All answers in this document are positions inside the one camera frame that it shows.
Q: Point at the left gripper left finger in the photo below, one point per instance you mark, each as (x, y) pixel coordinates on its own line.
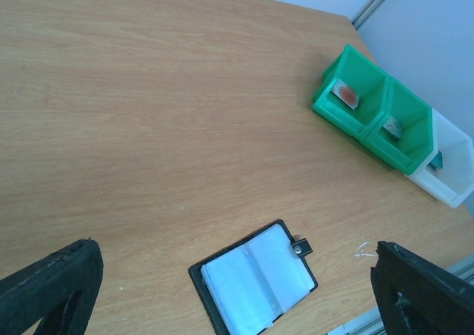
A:
(56, 293)

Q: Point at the grey card in tray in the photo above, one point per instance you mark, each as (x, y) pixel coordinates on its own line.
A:
(393, 128)

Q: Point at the aluminium front rail frame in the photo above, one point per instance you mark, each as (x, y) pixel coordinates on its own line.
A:
(370, 322)

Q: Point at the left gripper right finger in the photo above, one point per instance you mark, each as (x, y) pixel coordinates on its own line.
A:
(414, 296)

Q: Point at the teal card in bin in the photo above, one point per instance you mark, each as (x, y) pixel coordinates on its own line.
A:
(437, 162)

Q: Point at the clear plastic bin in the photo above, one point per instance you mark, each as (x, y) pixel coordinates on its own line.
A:
(454, 182)

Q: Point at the right aluminium corner post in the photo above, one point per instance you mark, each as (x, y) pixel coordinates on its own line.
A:
(366, 11)

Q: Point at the black leather card holder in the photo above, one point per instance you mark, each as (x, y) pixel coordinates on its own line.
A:
(248, 285)

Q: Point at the red white card in tray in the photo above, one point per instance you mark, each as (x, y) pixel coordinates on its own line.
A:
(346, 94)

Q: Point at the green plastic sorting tray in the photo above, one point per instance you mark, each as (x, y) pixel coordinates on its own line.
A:
(381, 96)

